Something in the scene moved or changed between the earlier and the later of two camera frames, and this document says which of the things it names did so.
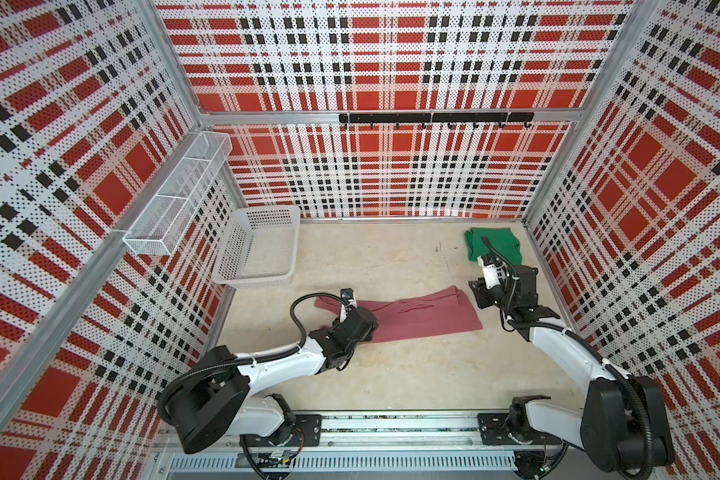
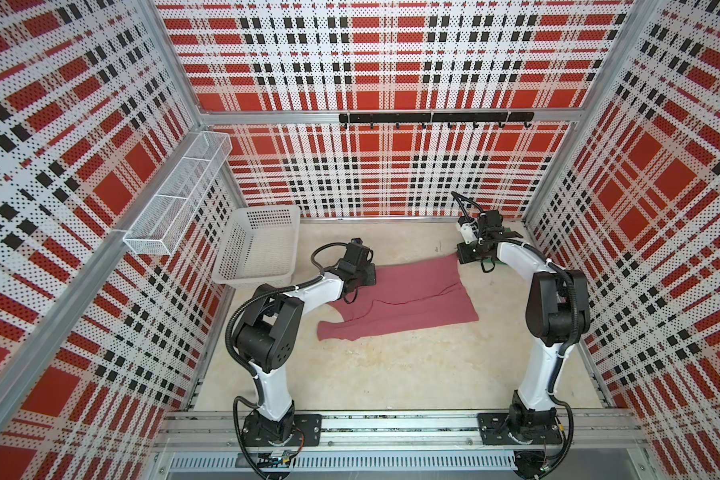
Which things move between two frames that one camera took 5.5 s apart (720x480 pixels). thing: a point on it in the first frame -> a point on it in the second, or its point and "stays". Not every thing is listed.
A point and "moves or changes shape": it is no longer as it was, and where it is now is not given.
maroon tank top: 437,313 moves or changes shape
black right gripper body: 495,297 -> 472,252
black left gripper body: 368,336 -> 365,276
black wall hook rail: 440,117 stays
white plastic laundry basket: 258,247 stays
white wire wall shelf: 160,224 stays
